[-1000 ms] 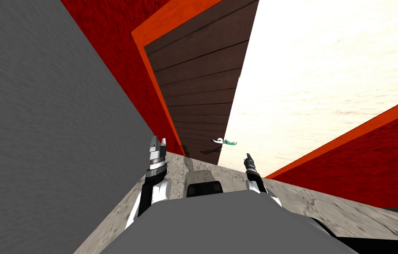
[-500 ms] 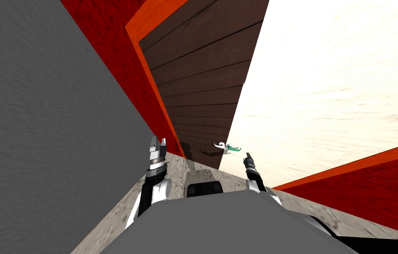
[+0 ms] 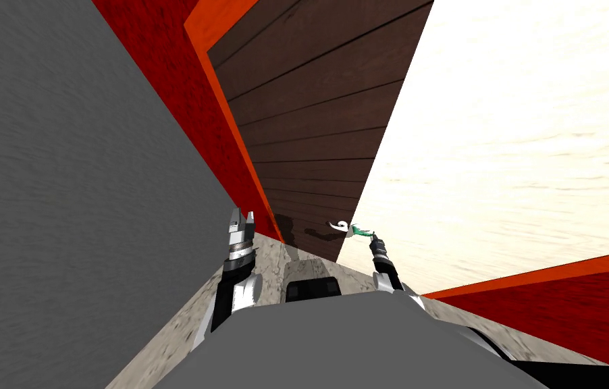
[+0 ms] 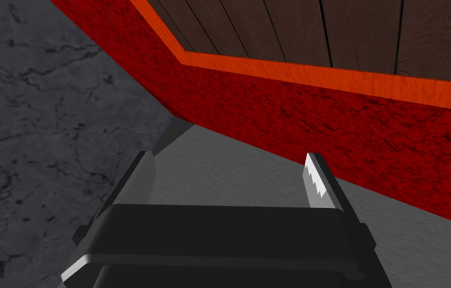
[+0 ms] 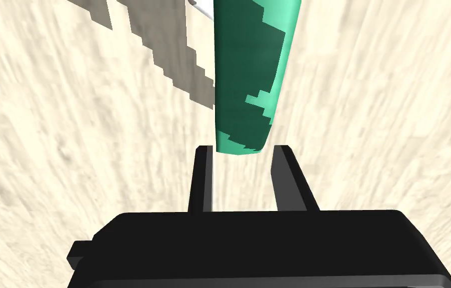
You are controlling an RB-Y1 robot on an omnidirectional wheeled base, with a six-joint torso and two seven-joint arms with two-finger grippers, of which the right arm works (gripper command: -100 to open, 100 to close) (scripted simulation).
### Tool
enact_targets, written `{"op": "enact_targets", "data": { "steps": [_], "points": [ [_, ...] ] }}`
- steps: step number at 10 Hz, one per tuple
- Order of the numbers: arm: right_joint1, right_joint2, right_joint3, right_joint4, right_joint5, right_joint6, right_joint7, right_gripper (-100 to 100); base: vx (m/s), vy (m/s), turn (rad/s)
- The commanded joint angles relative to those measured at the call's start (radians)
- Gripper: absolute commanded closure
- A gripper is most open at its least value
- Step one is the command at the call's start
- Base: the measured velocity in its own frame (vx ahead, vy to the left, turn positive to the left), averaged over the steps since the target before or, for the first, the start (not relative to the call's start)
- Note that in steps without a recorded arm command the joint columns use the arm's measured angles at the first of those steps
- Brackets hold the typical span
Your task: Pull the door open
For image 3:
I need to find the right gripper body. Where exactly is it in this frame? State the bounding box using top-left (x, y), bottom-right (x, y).
top-left (368, 234), bottom-right (388, 258)

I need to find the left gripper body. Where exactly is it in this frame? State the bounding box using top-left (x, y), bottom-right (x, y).
top-left (228, 224), bottom-right (257, 249)

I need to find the white and green door handle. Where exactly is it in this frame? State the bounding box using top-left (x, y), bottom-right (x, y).
top-left (327, 219), bottom-right (375, 240)

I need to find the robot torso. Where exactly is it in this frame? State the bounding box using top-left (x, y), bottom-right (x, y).
top-left (152, 276), bottom-right (550, 389)

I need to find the cream door leaf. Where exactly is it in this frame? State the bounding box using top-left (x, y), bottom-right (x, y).
top-left (336, 0), bottom-right (609, 296)

